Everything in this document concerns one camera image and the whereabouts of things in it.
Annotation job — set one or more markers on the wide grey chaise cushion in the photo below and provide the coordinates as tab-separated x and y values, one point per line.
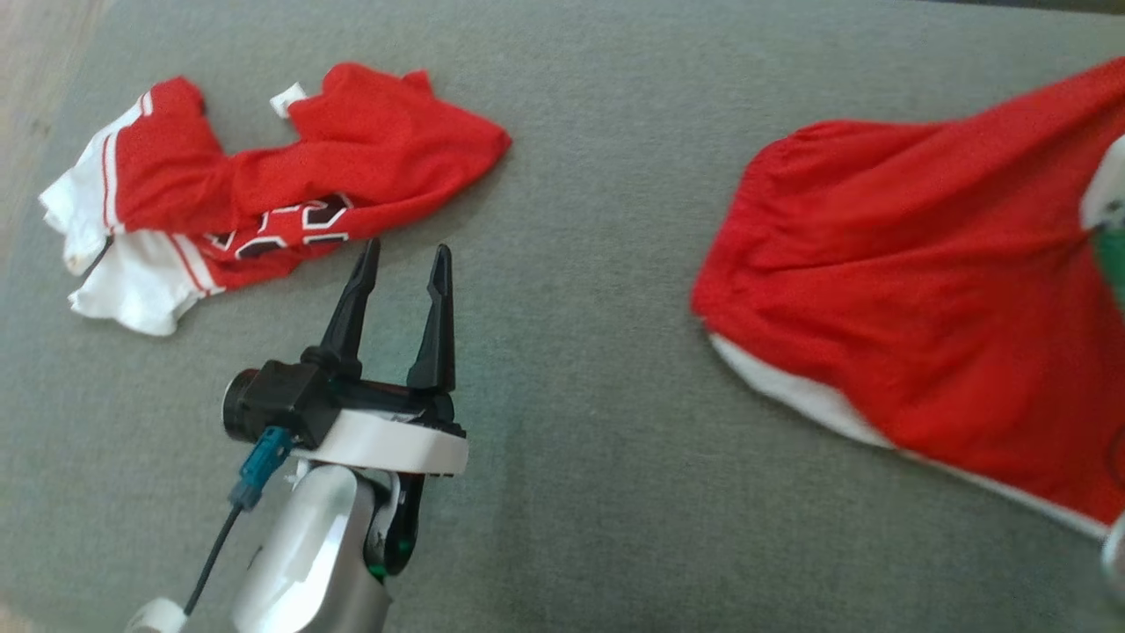
571	457

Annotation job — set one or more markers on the red white Bulls shorts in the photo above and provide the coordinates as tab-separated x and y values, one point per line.
923	290

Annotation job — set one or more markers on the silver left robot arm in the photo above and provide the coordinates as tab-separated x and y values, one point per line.
308	554

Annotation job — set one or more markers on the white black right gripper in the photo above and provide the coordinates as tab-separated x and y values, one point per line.
1109	202

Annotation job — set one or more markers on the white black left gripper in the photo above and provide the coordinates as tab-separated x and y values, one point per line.
395	444

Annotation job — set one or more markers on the red jersey with white sleeves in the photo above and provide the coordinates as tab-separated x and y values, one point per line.
369	149

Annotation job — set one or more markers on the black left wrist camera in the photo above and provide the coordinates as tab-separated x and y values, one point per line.
281	400

